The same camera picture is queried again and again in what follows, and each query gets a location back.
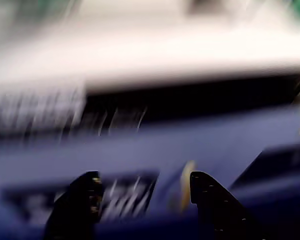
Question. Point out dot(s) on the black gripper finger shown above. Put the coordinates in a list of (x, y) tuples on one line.
[(215, 212), (75, 212)]

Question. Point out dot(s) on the blue toy kitchen unit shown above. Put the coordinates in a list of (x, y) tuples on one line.
[(165, 62)]

